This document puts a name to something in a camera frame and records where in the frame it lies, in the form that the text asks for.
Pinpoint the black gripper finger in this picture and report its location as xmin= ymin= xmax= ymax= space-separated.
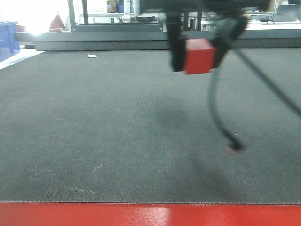
xmin=166 ymin=12 xmax=186 ymax=72
xmin=210 ymin=14 xmax=249 ymax=69

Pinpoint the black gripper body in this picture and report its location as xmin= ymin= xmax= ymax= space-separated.
xmin=140 ymin=0 xmax=270 ymax=14

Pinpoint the red magnetic cube block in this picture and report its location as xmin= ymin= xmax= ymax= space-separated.
xmin=184 ymin=38 xmax=216 ymax=75

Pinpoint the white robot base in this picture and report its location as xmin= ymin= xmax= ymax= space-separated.
xmin=135 ymin=13 xmax=156 ymax=23

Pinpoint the grey laptop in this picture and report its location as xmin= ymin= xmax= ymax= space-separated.
xmin=273 ymin=5 xmax=301 ymax=22

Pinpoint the dark red bag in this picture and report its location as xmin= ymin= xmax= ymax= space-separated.
xmin=49 ymin=14 xmax=65 ymax=33

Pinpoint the black woven table mat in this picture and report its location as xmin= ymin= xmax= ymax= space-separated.
xmin=0 ymin=51 xmax=301 ymax=204

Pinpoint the blue plastic crate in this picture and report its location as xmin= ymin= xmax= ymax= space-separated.
xmin=0 ymin=21 xmax=20 ymax=62

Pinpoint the red metal table edge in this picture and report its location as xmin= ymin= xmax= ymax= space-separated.
xmin=0 ymin=202 xmax=301 ymax=226

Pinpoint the long black cable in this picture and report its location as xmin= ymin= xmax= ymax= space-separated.
xmin=231 ymin=47 xmax=301 ymax=113

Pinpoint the black metal frame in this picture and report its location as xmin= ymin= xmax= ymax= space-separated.
xmin=67 ymin=0 xmax=203 ymax=33

